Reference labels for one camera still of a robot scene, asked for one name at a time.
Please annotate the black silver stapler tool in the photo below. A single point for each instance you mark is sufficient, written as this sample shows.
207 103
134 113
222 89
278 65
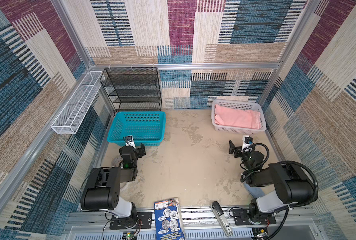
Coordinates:
222 220

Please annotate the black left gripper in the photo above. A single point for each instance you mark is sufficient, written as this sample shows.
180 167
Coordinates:
138 153

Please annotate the pink terry towel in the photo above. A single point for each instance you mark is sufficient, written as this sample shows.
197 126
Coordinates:
237 118

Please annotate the black wire shelf rack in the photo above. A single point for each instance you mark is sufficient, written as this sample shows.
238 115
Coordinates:
133 89

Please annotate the white wire mesh tray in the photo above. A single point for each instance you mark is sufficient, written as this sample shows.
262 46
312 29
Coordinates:
73 113

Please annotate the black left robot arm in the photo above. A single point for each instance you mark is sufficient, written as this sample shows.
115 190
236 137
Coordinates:
102 190

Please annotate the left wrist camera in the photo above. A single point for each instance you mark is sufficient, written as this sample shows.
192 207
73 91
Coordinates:
129 140

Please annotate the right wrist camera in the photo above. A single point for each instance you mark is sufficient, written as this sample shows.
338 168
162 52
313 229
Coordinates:
247 144

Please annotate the teal plastic basket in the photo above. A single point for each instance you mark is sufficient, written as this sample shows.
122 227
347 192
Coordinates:
147 127

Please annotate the white plastic basket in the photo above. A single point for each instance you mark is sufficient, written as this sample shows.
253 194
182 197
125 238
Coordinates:
241 106

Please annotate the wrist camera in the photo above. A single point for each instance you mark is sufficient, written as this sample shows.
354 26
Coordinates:
247 144
129 140

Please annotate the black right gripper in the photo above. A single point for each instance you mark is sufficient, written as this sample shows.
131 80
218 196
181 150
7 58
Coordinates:
232 148

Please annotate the blue printed package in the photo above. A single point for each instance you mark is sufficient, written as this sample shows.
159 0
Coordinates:
168 220

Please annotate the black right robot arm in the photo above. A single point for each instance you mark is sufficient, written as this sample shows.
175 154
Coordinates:
295 185

